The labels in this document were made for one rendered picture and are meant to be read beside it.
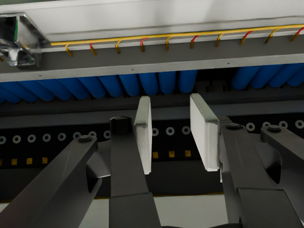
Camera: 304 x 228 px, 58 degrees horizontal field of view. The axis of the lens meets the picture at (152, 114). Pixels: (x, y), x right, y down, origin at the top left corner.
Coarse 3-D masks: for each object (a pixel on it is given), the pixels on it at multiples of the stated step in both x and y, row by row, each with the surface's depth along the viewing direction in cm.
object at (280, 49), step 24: (120, 48) 23; (144, 48) 23; (168, 48) 23; (192, 48) 23; (216, 48) 23; (240, 48) 23; (264, 48) 23; (288, 48) 22; (0, 72) 24; (24, 72) 24; (48, 72) 24; (72, 72) 24; (96, 72) 24; (120, 72) 24; (144, 72) 24
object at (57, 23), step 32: (0, 0) 19; (32, 0) 18; (64, 0) 18; (96, 0) 18; (128, 0) 19; (160, 0) 19; (192, 0) 19; (224, 0) 19; (256, 0) 19; (288, 0) 19; (64, 32) 22; (96, 32) 22; (128, 32) 22; (160, 32) 23; (0, 128) 37
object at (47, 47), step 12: (180, 36) 23; (192, 36) 23; (204, 36) 23; (216, 36) 22; (228, 36) 22; (240, 36) 22; (252, 36) 23; (264, 36) 23; (48, 48) 23; (60, 48) 23; (72, 48) 23; (84, 48) 23; (96, 48) 23
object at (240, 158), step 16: (224, 128) 14; (240, 128) 14; (224, 144) 12; (240, 144) 12; (224, 160) 12; (240, 160) 10; (256, 160) 10; (224, 176) 12; (240, 176) 9; (256, 176) 9; (224, 192) 12; (240, 192) 7; (256, 192) 7; (272, 192) 7; (240, 208) 7; (256, 208) 7; (272, 208) 7; (288, 208) 7; (256, 224) 6; (272, 224) 6; (288, 224) 6
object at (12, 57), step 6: (0, 42) 18; (6, 42) 18; (12, 42) 19; (6, 48) 20; (12, 48) 20; (18, 48) 20; (12, 54) 20; (18, 54) 20; (12, 60) 20; (18, 60) 20
